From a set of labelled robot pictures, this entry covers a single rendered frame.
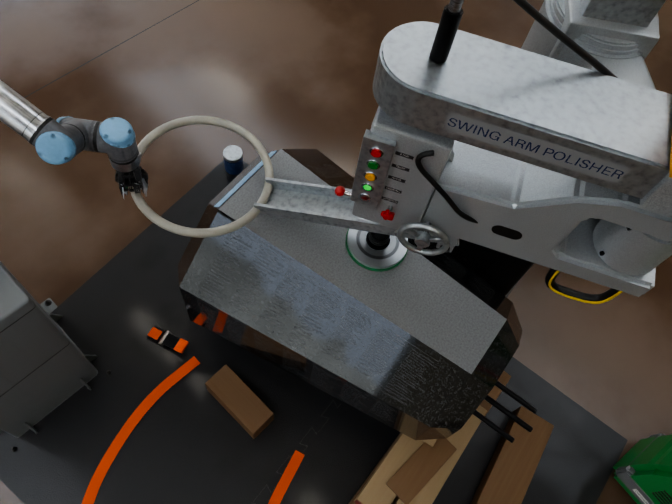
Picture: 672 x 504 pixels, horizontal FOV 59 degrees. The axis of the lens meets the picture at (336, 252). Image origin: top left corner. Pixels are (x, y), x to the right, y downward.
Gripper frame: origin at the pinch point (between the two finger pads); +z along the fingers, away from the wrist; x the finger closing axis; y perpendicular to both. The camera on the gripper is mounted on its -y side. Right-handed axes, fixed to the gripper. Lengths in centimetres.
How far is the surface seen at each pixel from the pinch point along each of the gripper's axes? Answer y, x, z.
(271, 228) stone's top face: 21.1, 43.9, 0.5
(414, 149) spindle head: 41, 71, -70
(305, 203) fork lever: 18, 55, -10
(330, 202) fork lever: 21, 63, -13
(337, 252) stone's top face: 34, 65, -1
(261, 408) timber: 68, 35, 71
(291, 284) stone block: 41, 48, 6
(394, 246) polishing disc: 36, 84, -5
